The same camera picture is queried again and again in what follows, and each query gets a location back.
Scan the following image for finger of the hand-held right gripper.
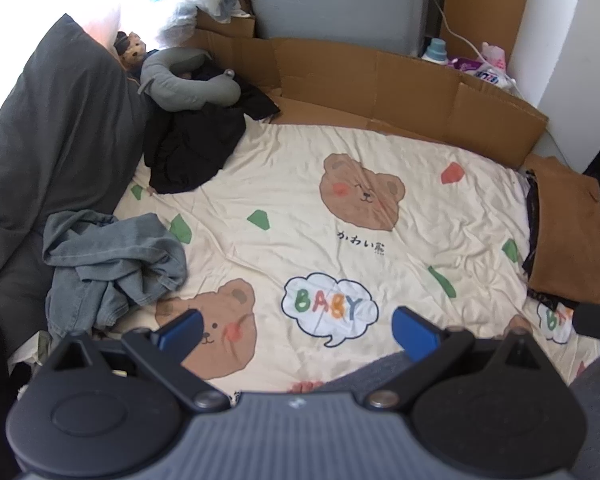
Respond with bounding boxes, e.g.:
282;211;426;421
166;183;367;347
572;304;600;346

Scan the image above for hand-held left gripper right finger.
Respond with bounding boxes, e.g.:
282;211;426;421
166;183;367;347
364;306;555;410

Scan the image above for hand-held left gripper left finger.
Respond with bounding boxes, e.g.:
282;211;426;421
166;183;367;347
45;309;231;413

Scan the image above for light blue jeans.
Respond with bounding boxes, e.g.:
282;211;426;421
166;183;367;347
42;210;188;338

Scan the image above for brown folded garment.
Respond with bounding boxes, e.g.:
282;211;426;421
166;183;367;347
522;154;600;306

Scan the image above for person's bare foot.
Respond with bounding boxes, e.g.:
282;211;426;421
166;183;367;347
289;379;327;395

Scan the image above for cream bear print bed sheet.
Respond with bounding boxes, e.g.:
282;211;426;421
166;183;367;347
10;122;600;396

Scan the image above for dark grey duvet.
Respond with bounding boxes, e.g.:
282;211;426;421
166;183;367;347
0;14;153;361

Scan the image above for grey neck pillow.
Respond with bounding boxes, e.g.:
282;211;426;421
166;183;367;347
138;46;242;112

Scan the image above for flat brown cardboard sheet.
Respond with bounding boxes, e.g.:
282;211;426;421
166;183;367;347
187;7;550;168

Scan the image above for pink white plastic packets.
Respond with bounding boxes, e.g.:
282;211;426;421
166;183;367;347
447;41;518;92

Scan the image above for blue detergent bottle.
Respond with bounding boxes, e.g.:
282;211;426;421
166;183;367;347
424;36;449;66

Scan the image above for brown teddy bear toy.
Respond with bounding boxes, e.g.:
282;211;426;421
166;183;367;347
114;31;148;70

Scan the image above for brown cardboard box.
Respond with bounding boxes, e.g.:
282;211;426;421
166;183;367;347
441;0;531;63

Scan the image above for grey wrapped mattress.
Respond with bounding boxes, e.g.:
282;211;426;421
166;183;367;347
241;0;433;58

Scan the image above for white cable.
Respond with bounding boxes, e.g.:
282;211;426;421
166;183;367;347
432;0;526;101

